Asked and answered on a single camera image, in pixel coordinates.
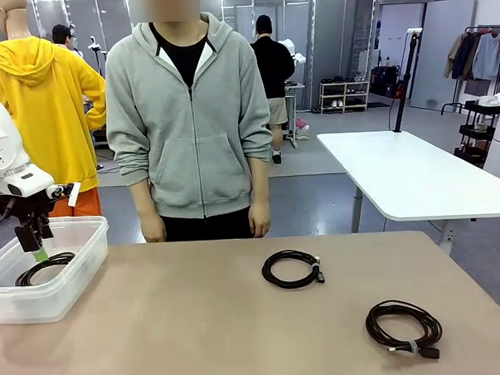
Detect beige mannequin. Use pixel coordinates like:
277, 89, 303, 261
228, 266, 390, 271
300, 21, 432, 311
0, 0, 31, 41

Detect wooden shoe rack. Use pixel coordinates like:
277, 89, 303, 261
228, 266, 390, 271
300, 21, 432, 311
318, 78, 373, 115

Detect background person black shirt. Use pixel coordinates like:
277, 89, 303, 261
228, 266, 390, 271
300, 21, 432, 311
248, 13, 300, 168

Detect light gray shirt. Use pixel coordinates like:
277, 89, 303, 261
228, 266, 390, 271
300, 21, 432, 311
470, 32, 500, 82

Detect small white background desk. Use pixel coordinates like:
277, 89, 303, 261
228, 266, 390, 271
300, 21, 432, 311
284, 80, 310, 150

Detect dark navy jacket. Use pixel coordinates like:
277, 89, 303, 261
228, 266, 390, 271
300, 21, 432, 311
449, 32, 481, 82

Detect braided USB cable gray strap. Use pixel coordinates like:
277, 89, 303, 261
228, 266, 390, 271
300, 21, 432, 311
364, 297, 445, 364
260, 247, 328, 294

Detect gray zip hoodie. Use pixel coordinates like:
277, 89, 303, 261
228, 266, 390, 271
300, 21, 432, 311
100, 8, 277, 224

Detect background person black cap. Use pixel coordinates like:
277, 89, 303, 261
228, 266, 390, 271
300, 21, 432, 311
51, 22, 78, 51

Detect black luggage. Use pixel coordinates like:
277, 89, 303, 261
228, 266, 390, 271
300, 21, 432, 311
369, 64, 405, 100

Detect person head blurred face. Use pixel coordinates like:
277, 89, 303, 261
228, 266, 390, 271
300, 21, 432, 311
129, 0, 203, 26

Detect person's left hand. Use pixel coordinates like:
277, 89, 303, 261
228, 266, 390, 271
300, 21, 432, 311
247, 201, 274, 240

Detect person's right forearm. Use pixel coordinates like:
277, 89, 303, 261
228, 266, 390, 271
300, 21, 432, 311
127, 178, 162, 223

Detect black trousers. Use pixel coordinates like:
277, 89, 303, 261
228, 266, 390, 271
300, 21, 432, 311
158, 206, 255, 244

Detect translucent white plastic container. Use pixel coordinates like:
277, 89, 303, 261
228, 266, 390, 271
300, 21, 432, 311
0, 214, 114, 326

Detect black clothes rack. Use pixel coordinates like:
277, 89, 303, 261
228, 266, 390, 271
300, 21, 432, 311
436, 25, 500, 116

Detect yellow hoodie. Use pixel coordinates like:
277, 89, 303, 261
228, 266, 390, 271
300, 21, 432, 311
0, 33, 113, 196

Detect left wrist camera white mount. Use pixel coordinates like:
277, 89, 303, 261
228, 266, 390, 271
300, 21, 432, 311
45, 181, 83, 209

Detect black utility cart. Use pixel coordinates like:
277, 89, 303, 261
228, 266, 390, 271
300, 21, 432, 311
451, 98, 500, 168

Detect orange shorts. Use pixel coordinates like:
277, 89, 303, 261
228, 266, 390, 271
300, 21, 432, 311
46, 187, 104, 220

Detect white table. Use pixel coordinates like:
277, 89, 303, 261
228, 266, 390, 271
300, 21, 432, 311
316, 124, 500, 261

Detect thin black cable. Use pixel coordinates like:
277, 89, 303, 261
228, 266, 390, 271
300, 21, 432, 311
13, 251, 78, 288

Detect beige coat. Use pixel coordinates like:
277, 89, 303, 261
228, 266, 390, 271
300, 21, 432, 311
441, 32, 468, 80

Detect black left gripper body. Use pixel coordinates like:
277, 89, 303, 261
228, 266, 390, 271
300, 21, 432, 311
0, 188, 56, 227

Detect person's left forearm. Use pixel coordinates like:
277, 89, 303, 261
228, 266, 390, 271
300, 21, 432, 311
245, 155, 273, 207

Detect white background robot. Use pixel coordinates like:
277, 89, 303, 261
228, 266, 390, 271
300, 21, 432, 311
276, 37, 308, 71

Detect black stand white head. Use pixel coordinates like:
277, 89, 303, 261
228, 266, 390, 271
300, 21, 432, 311
86, 35, 106, 75

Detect black t-shirt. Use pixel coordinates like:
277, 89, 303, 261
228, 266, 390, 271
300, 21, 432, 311
149, 18, 211, 90

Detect black camera pole stand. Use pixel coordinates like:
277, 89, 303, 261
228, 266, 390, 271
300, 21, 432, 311
386, 27, 428, 134

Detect person's right hand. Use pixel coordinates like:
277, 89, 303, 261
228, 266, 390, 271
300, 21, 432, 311
141, 213, 168, 245

